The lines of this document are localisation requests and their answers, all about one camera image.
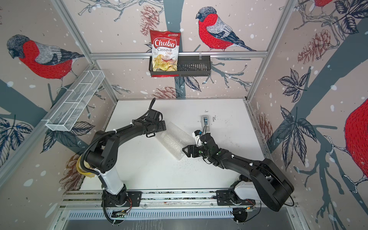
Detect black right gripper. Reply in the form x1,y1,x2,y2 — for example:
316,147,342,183
181,144,211,159

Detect clear bubble wrap sheet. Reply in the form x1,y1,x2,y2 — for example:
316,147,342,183
155,122,195,161

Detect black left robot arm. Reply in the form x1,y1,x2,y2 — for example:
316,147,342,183
80,109,166,207

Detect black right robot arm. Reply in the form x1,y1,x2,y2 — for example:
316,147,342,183
182,133,294,212

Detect red cassava chips bag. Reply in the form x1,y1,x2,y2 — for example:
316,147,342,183
149,30,181,77

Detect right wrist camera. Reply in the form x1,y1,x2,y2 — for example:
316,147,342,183
193,130,203,147

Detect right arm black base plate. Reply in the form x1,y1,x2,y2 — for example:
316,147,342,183
212,190,256,206

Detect aluminium front rail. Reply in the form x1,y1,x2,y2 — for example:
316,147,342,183
61,188,297,210

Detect black wire wall basket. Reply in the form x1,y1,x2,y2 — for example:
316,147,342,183
149,56,211,77

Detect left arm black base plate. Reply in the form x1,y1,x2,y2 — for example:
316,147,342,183
101,191,142,208

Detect white mesh wall shelf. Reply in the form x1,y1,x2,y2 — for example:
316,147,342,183
46,70,105,131

